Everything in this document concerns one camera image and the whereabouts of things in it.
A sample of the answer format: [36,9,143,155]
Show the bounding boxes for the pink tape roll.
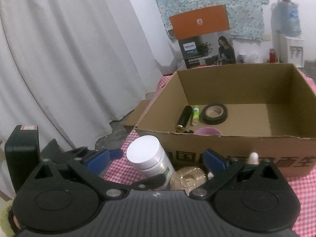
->
[194,127,222,135]

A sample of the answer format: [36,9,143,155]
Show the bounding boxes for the green white glue stick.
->
[192,105,200,126]

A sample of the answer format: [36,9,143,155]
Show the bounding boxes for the black electrical tape roll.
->
[201,103,228,125]

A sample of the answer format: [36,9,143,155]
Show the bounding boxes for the brown cardboard box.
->
[135,64,315,177]

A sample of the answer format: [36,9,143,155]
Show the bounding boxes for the black cylinder flashlight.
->
[175,105,193,133]

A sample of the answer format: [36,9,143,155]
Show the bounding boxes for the pink checkered tablecloth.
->
[102,68,316,237]

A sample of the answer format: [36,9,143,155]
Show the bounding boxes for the white curtain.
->
[0,0,174,199]

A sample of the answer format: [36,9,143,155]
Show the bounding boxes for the red bottle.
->
[269,48,276,63]

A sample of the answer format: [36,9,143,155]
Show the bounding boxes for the orange Philips product box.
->
[169,5,236,69]

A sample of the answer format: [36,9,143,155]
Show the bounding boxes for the white water dispenser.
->
[280,34,305,68]

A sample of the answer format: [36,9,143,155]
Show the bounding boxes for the blue patterned wall cloth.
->
[155,0,269,41]

